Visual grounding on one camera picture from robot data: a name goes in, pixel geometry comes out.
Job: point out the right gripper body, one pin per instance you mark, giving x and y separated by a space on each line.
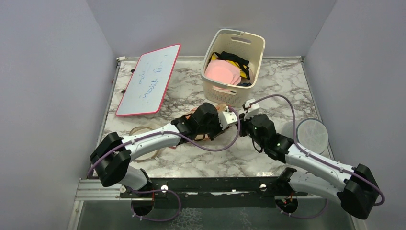
246 127

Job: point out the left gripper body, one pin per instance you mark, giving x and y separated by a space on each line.
214 128

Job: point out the floral mesh laundry bag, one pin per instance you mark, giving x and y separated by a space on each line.
220 107

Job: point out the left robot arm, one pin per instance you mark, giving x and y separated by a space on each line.
112 157

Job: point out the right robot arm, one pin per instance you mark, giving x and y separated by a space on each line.
354 188

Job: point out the cream plastic laundry basket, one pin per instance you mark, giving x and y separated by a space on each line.
245 45

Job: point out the pink cloth in basket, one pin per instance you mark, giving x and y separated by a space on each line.
223 72

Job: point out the black and yellow garment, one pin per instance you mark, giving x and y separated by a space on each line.
235 60

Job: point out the red-framed whiteboard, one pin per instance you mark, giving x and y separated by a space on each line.
147 86

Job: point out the black mounting rail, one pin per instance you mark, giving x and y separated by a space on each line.
220 192

